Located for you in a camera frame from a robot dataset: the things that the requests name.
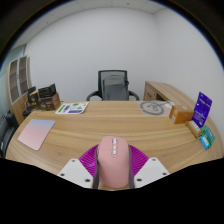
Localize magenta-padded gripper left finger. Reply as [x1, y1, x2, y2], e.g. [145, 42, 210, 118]
[57, 144, 101, 190]

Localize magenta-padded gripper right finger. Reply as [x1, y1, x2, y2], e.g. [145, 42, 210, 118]
[128, 144, 171, 190]

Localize pink computer mouse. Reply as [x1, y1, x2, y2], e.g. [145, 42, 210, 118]
[96, 135, 131, 189]

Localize pink and blue mouse pad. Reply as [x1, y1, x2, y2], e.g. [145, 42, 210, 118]
[17, 118, 57, 152]

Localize blue packet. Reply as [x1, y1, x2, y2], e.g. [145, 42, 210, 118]
[199, 134, 211, 151]

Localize round grey printed disc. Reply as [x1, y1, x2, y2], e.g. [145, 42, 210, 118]
[139, 100, 172, 117]

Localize white printed sticker sheet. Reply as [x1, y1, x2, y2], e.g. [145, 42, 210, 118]
[54, 101, 90, 115]

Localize orange-brown box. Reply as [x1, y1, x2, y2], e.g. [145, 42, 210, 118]
[168, 104, 195, 125]

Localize green packet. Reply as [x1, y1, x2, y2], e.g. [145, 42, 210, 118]
[201, 125, 217, 146]

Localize wide brown cardboard box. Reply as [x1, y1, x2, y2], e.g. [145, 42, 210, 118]
[39, 92, 61, 112]

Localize black sofa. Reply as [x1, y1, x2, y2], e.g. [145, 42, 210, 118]
[0, 111, 19, 158]

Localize purple standing card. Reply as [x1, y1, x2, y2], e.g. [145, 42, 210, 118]
[192, 91, 213, 129]

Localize wooden side desk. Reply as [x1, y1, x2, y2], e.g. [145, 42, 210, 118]
[143, 80, 201, 111]

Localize black visitor chair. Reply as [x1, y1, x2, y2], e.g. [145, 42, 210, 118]
[22, 86, 38, 118]

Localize dark printed cardboard box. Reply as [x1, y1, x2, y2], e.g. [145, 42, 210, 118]
[37, 83, 57, 99]

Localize grey backpack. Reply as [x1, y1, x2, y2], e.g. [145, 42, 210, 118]
[102, 74, 130, 102]

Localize black mesh office chair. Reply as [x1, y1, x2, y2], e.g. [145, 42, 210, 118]
[86, 69, 141, 102]

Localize wooden shelf cabinet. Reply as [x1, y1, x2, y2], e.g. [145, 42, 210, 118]
[5, 55, 33, 116]

